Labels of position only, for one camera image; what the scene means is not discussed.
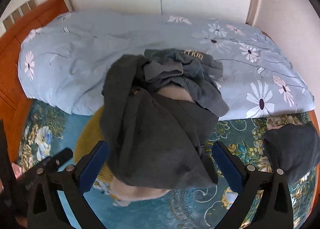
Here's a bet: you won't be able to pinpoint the person's pink clothing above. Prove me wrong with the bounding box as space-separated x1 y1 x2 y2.
11 164 23 179

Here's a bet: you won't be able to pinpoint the grey-blue garment with gold print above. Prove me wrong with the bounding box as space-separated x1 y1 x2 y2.
143 48 225 90

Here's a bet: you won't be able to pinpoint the orange wooden bed frame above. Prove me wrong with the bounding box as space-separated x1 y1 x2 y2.
0 0 73 166

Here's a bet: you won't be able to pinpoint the dark grey folded cloth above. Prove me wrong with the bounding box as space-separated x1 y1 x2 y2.
263 122 320 185

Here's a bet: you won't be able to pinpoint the grey slatted panel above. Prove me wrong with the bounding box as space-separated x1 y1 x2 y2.
2 0 58 30

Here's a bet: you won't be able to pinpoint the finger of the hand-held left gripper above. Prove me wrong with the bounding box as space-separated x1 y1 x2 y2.
42 148 73 172

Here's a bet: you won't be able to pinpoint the teal floral blanket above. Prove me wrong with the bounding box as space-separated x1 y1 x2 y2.
17 99 318 229

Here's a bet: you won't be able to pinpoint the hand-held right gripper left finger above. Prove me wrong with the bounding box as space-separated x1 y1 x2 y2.
27 141 110 229

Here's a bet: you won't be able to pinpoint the dark grey pants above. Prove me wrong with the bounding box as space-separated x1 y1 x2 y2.
100 54 230 190

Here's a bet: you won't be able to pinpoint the beige and mustard garment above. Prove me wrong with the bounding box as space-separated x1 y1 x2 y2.
75 105 173 207

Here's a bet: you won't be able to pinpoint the light blue floral quilt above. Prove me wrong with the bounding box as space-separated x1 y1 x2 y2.
19 10 316 121

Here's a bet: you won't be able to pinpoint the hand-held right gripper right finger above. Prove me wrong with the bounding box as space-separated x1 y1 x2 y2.
212 141 293 229

